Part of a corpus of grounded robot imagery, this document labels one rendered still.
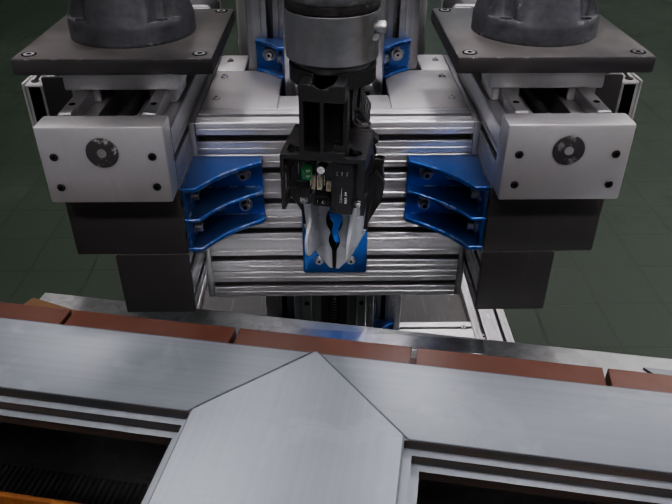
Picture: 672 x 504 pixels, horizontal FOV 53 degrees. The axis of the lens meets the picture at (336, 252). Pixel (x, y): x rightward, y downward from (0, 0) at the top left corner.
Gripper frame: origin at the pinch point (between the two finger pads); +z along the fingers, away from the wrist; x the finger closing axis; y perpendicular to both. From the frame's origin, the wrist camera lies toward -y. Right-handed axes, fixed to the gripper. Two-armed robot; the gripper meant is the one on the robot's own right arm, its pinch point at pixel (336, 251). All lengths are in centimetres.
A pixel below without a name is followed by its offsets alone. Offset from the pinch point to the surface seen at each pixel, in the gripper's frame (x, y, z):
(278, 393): -2.6, 14.8, 5.4
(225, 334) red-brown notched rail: -10.3, 5.9, 7.2
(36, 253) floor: -122, -118, 91
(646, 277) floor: 79, -137, 90
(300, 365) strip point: -1.4, 11.1, 5.4
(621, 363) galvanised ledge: 34.6, -13.3, 21.7
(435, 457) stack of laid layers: 11.2, 18.7, 6.3
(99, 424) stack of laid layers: -17.5, 19.1, 7.4
